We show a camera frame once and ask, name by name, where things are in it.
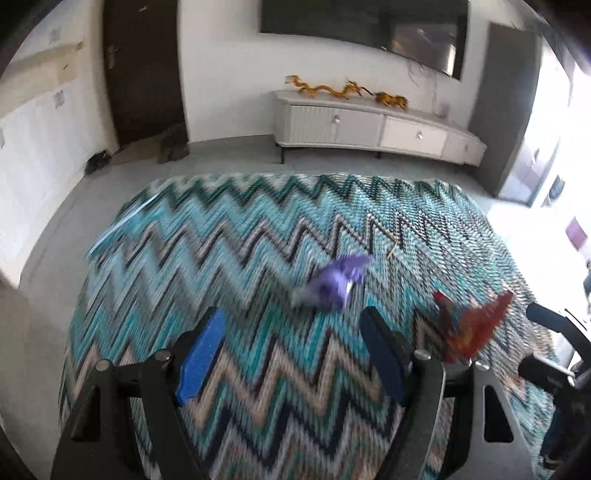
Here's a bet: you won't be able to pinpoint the black television cable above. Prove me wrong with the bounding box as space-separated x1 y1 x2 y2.
409 62 439 116

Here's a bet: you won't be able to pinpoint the pair of brown shoes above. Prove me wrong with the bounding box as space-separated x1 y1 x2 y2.
157 124 189 164

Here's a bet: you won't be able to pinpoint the red snack packet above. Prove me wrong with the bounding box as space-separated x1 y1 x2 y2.
433 290 514 365

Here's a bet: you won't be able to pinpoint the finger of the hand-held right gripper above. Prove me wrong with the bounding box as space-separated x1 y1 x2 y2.
518 353 583 394
526 302 591 334

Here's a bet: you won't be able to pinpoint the short golden dragon figurine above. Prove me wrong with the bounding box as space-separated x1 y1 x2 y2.
374 91 410 112

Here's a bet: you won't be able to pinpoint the teal zigzag knitted blanket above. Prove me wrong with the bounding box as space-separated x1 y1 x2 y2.
58 172 561 480

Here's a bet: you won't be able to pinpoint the white television cabinet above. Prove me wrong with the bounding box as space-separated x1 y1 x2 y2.
271 90 488 168

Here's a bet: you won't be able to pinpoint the long golden dragon figurine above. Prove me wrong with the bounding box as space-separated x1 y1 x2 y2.
285 75 373 100

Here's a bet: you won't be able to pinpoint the pair of black shoes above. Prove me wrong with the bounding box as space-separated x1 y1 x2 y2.
84 150 112 174

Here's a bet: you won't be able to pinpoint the black wall television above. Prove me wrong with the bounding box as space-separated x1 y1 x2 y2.
259 0 469 81

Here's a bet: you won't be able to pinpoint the white washing machine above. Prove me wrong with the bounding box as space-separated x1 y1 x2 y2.
545 175 567 206

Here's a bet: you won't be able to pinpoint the person's blue trouser leg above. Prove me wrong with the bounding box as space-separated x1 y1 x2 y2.
540 406 578 469

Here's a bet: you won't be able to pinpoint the grey refrigerator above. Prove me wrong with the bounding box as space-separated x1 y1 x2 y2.
470 22 559 206

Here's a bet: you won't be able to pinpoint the purple wrapper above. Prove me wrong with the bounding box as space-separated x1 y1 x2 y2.
291 253 374 311

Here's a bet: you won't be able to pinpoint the dark brown door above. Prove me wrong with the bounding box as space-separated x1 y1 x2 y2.
102 0 186 147

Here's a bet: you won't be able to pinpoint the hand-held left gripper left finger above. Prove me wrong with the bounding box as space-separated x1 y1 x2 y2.
50 305 227 480

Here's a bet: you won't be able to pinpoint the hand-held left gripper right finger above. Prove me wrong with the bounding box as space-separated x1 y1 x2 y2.
359 305 532 480

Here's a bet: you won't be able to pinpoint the white wall cabinets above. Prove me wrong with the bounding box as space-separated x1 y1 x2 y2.
0 14 116 287

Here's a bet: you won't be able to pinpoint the purple box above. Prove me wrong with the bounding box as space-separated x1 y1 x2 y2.
566 217 587 250

